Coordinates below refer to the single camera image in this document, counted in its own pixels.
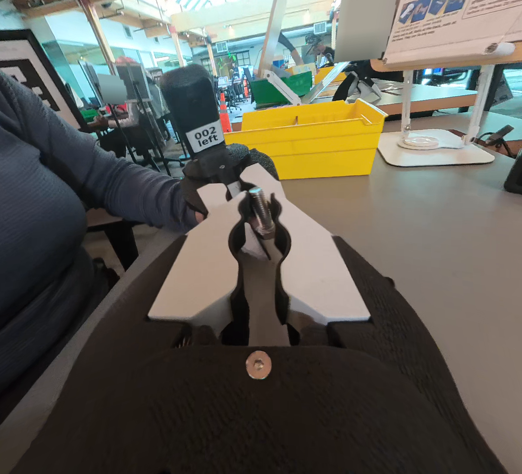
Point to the steel hex bolt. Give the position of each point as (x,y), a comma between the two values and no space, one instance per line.
(261,213)

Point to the black label printer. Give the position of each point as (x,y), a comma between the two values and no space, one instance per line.
(514,174)

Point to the wooden instruction board stand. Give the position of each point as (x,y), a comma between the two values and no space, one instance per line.
(448,156)

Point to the person's left hand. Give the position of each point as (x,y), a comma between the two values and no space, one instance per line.
(191,196)

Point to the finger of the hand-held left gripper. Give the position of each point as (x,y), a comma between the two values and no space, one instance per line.
(214,198)
(263,176)

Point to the printed instruction sheet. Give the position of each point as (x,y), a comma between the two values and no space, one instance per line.
(448,33)

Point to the green plastic bin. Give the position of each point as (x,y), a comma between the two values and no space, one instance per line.
(277,88)

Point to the person's torso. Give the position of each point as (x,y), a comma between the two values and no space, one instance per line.
(32,196)

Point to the thin wooden board stand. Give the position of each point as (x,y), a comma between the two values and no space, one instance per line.
(272,25)

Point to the orange traffic cone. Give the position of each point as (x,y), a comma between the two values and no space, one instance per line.
(225,115)

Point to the yellow plastic bin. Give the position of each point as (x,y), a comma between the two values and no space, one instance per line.
(326,147)

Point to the black framed marker board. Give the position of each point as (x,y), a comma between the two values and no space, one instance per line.
(36,74)

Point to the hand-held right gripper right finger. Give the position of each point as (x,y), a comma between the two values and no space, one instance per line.
(322,278)

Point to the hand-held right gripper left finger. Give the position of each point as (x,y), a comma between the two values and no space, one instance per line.
(195,278)

